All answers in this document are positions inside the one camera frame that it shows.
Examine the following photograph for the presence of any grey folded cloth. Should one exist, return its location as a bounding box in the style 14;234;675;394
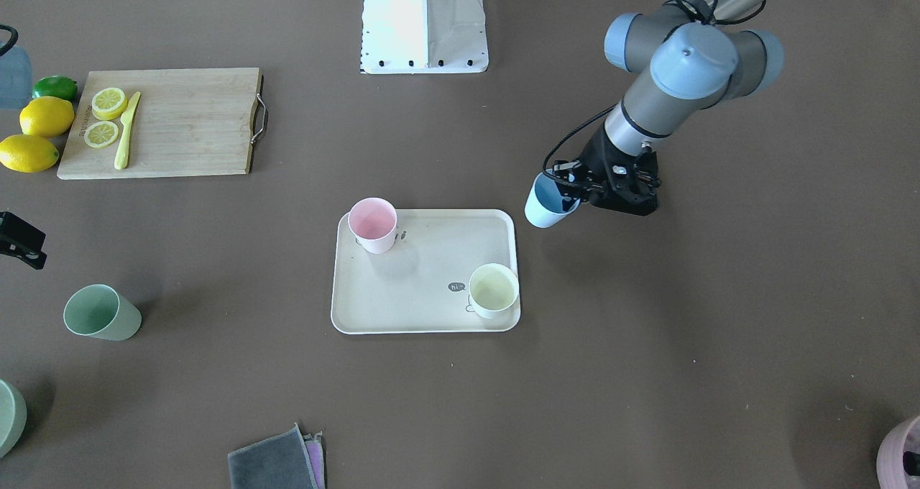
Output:
227;424;326;488

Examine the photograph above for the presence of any lemon slice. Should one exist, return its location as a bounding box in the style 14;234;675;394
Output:
90;87;129;122
83;121;119;149

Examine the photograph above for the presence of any wooden cutting board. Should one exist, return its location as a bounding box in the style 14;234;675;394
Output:
57;68;266;180

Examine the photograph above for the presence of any pink bowl with ice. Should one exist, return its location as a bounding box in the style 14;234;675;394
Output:
876;416;919;488

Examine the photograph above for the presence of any green cup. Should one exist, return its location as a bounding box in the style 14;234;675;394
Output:
63;285;142;341

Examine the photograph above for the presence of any green lime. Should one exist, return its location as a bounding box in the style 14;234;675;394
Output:
32;74;79;101

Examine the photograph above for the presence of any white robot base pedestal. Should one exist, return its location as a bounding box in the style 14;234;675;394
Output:
359;0;489;74

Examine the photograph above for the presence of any yellow plastic knife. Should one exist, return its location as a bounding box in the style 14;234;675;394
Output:
113;91;142;170

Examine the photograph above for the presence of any pink cup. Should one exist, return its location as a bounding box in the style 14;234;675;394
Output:
347;197;398;255

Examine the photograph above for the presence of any whole yellow lemon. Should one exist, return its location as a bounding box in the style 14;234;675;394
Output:
1;134;60;173
19;96;75;138

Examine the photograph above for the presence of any green bowl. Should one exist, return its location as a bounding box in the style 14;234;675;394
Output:
0;380;27;457

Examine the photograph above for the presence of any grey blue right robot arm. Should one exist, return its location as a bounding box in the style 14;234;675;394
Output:
1;24;47;270

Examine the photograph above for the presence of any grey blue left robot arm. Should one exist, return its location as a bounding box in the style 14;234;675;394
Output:
525;0;785;228

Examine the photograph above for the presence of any cream yellow cup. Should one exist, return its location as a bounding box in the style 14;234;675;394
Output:
469;263;520;319

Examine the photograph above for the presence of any cream rectangular tray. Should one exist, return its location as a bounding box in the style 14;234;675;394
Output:
331;209;520;334

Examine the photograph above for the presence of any blue cup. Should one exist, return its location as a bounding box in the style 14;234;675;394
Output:
525;173;581;228

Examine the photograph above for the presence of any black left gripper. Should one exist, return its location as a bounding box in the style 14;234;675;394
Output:
552;128;661;216

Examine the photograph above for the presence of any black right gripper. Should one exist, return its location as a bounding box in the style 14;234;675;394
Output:
1;211;47;270

